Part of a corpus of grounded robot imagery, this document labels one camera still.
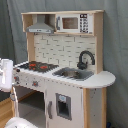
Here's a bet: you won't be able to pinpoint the grey range hood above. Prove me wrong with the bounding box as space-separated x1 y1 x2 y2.
26 14 55 34

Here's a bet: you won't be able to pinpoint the red oven knob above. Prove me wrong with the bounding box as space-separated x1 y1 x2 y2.
14 76 19 82
32 81 39 87

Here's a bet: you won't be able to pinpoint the grey ice dispenser panel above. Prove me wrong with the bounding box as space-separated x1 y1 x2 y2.
56 93 72 120

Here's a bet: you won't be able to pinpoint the toy microwave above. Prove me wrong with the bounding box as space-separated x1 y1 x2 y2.
56 14 94 33

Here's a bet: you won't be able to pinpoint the grey metal sink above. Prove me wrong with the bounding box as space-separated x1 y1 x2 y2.
53 67 93 81

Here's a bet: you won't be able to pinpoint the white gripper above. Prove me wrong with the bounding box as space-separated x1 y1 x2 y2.
0 59 13 92

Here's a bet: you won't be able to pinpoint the black stovetop red burners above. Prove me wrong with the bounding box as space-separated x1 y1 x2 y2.
21 61 57 73

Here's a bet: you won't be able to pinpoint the wooden toy kitchen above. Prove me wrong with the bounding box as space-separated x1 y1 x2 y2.
13 10 115 128

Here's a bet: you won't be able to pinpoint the white cabinet door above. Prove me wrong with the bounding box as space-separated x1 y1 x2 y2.
45 81 83 128

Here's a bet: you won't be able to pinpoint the black faucet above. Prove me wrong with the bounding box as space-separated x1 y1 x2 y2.
77 50 95 70

